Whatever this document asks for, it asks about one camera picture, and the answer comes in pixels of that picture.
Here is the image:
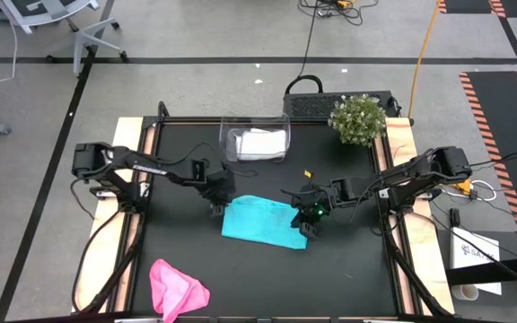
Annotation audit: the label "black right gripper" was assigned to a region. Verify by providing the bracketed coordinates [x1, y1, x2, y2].
[289, 182, 337, 240]

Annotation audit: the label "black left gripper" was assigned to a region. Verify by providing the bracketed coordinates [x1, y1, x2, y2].
[195, 166, 238, 219]

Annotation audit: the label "teal microfiber towel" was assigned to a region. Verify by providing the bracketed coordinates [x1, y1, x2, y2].
[220, 194, 309, 251]

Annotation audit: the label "pink microfiber towel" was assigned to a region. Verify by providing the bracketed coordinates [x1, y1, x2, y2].
[149, 258, 212, 323]

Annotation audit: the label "clear plastic bin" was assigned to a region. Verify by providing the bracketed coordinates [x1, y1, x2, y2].
[219, 113, 292, 163]

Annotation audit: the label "light wooden board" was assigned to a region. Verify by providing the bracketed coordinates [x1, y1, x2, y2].
[73, 117, 145, 313]
[383, 117, 456, 315]

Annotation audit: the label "black perforated computer case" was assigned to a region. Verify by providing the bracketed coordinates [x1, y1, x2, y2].
[283, 91, 399, 123]

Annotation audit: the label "green potted plant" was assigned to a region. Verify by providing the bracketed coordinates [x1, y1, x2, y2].
[327, 92, 388, 148]

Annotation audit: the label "yellow power adapter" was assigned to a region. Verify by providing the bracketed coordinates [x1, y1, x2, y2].
[433, 177, 474, 196]

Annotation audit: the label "white printed box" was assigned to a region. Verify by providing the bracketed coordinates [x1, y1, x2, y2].
[449, 226, 503, 296]

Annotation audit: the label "beige tape roll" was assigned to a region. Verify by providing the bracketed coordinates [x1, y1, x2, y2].
[450, 283, 480, 302]

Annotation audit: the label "black flat bar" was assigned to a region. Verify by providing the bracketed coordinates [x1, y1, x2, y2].
[445, 254, 517, 287]

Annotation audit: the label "black mat orange stripes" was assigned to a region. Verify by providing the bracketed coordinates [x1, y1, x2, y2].
[459, 70, 517, 258]
[436, 0, 517, 20]

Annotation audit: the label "white office chair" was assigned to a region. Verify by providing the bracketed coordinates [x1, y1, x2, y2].
[0, 0, 130, 76]

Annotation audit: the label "black frame strut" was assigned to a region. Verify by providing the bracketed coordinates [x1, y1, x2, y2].
[78, 210, 147, 315]
[381, 210, 448, 318]

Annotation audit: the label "white cable loop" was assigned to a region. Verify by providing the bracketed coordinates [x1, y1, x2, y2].
[469, 179, 498, 203]

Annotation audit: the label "yellow cable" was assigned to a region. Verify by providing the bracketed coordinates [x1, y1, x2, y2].
[407, 0, 442, 118]

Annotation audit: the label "tangled black cable bundle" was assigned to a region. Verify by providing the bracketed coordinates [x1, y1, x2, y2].
[297, 0, 380, 27]

